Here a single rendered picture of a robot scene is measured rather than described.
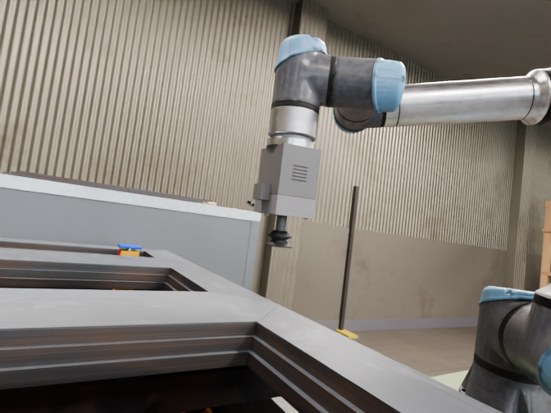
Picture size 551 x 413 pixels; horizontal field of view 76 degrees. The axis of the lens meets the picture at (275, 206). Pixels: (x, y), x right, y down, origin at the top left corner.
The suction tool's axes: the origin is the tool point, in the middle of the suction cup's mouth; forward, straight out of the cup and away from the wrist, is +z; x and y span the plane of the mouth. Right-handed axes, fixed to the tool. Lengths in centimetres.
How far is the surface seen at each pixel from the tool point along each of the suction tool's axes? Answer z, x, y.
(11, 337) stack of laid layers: 9.7, -30.9, 8.9
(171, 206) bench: -3, -4, -85
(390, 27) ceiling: -210, 213, -239
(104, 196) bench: -4, -27, -83
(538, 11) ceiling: -211, 297, -145
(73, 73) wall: -88, -61, -246
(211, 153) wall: -49, 48, -252
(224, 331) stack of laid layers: 10.6, -9.3, 6.6
